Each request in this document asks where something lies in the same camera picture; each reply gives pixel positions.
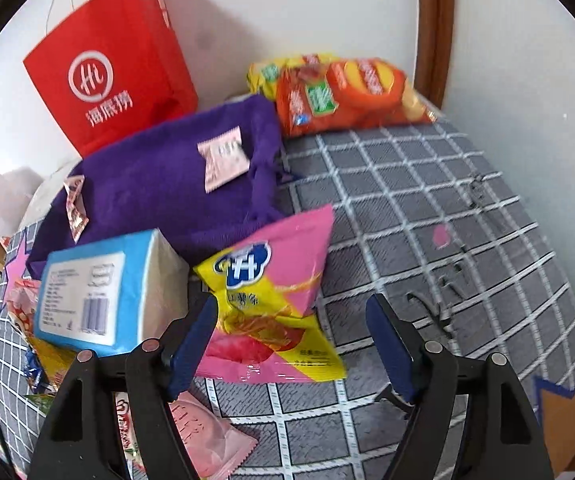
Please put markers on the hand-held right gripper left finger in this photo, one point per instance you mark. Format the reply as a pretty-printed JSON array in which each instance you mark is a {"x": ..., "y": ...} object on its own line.
[{"x": 195, "y": 350}]

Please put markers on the brown wooden door frame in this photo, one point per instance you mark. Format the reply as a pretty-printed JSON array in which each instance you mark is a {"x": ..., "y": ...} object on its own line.
[{"x": 435, "y": 35}]

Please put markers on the pink and yellow snack bag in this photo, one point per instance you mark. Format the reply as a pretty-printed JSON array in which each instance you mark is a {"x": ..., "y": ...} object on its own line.
[{"x": 277, "y": 280}]

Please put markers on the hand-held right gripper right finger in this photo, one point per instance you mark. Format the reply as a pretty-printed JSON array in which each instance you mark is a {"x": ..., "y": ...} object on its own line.
[{"x": 390, "y": 345}]

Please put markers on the red and white snack packet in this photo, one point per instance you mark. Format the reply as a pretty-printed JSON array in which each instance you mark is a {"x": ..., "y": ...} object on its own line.
[{"x": 125, "y": 430}]

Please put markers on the blue tissue pack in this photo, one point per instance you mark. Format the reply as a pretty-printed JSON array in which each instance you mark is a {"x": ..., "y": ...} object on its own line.
[{"x": 92, "y": 285}]

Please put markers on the white plastic bag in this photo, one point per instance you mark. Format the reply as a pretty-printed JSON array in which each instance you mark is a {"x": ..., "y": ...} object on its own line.
[{"x": 12, "y": 185}]

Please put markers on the small pink sachet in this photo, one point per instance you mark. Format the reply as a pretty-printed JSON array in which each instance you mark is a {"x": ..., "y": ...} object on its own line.
[
  {"x": 225, "y": 160},
  {"x": 76, "y": 210}
]

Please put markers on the pink snack packet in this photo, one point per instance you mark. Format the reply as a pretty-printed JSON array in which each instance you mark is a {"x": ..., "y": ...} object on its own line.
[{"x": 212, "y": 440}]

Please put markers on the yellow chip bag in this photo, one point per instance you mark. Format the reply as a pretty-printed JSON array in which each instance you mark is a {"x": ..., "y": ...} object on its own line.
[{"x": 262, "y": 75}]

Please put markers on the red paper shopping bag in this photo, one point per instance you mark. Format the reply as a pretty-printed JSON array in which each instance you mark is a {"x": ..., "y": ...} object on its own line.
[{"x": 117, "y": 60}]

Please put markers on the orange chip bag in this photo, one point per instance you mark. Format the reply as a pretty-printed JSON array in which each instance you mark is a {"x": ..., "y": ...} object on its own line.
[{"x": 357, "y": 100}]

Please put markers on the purple towel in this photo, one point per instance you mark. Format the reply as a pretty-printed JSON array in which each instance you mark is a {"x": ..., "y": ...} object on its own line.
[{"x": 157, "y": 180}]

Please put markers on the yellow snack packet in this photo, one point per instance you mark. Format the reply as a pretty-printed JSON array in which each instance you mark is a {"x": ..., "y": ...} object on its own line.
[{"x": 49, "y": 360}]

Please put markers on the grey checked bed sheet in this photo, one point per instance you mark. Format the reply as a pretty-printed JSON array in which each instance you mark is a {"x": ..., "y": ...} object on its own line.
[{"x": 392, "y": 200}]

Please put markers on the pink panda snack bag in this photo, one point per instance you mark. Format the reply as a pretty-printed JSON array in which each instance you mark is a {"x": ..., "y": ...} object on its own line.
[{"x": 19, "y": 310}]

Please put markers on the green snack packet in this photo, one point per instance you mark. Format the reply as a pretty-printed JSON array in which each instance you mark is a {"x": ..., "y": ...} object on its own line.
[{"x": 42, "y": 402}]

